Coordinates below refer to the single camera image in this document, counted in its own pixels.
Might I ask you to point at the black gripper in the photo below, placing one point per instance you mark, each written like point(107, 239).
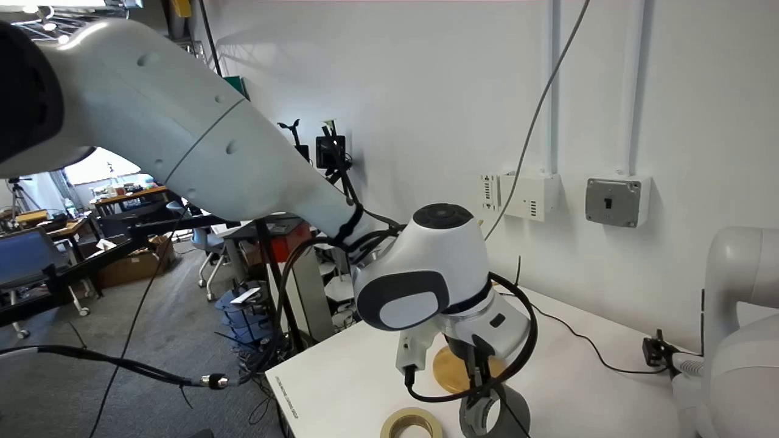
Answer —
point(470, 353)

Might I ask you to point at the grey mug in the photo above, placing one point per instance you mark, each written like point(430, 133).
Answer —
point(475, 422)

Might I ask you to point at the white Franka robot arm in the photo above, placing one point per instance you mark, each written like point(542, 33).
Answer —
point(163, 106)

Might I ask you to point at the wooden peg tree holder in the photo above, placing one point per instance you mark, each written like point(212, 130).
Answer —
point(450, 375)

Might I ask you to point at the beige masking tape roll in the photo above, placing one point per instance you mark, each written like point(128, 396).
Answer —
point(397, 422)

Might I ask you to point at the red orange box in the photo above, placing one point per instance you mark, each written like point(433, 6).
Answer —
point(290, 242)

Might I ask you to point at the blue crate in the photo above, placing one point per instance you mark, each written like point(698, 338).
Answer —
point(245, 319)

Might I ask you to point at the cardboard box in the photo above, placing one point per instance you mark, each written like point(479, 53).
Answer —
point(136, 263)

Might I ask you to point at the bright window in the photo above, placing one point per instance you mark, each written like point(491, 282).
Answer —
point(102, 172)

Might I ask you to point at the blue chair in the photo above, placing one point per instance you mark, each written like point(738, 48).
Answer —
point(27, 256)

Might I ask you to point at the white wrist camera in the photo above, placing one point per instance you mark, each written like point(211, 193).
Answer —
point(410, 353)

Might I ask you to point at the white labelled wall box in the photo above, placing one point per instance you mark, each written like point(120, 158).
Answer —
point(492, 195)

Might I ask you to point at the white plain wall box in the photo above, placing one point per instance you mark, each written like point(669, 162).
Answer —
point(537, 195)

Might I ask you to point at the gray wall socket box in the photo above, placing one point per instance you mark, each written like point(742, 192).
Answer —
point(617, 200)

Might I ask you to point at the black camera on mount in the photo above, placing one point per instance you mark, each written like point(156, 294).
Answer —
point(333, 153)

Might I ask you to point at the white wall conduit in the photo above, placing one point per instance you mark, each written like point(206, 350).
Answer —
point(641, 81)
point(554, 81)

